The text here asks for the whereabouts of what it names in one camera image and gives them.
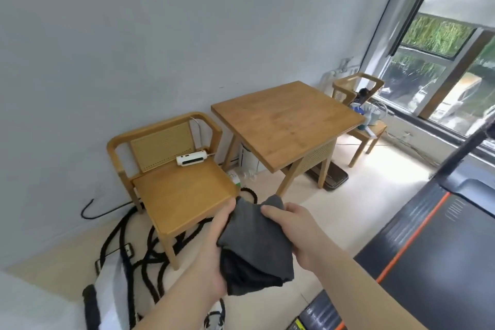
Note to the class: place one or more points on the person's left hand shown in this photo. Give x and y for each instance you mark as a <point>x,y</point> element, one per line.
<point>210,264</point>

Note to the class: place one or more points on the person's right hand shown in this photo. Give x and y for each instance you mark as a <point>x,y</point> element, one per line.
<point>305,237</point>

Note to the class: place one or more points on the dark grey cleaning cloth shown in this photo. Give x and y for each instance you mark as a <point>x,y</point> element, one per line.
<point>255,248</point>

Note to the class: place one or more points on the person's right forearm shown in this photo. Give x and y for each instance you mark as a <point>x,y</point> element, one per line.
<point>355,295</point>

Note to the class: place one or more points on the person's black white shoe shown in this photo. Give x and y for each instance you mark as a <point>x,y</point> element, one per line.
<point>212,322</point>

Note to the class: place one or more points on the white exercise machine base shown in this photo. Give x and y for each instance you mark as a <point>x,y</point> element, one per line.
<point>112,295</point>

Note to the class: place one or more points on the white handheld device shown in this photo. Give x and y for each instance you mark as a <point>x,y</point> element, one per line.
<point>191,158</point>

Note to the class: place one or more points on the wooden table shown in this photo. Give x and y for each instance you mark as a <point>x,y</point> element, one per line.
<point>286,124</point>

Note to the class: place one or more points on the black treadmill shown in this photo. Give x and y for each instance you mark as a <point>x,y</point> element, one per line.
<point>444,264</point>

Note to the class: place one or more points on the white pillar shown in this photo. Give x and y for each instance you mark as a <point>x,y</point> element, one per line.
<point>35,302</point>

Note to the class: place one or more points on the window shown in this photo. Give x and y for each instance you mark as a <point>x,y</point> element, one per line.
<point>437,70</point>

